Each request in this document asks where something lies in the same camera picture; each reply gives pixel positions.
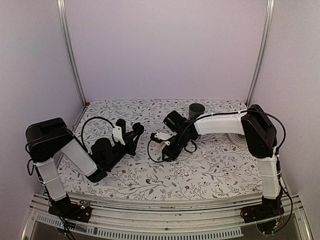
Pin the aluminium frame post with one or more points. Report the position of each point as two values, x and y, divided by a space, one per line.
62 13
267 24

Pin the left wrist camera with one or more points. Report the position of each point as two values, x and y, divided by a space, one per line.
118 130

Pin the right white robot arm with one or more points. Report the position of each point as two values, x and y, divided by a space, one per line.
250 128

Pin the floral patterned table mat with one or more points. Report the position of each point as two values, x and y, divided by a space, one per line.
217 169

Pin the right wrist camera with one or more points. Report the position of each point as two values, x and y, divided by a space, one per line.
161 137

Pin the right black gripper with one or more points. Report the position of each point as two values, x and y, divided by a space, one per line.
171 154

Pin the striped ceramic saucer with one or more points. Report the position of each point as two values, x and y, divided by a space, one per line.
238 140

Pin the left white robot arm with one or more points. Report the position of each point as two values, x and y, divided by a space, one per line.
47 138

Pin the left aluminium frame post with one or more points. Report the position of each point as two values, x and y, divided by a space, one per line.
62 13

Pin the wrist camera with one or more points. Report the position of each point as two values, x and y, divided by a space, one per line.
118 130
161 137

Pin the dark grey mug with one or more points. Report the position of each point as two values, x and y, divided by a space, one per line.
195 110

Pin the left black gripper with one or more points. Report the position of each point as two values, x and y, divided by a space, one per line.
131 146

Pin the right aluminium frame post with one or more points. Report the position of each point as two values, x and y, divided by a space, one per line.
267 24

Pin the front aluminium rail base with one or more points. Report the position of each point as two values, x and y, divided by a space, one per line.
209 219

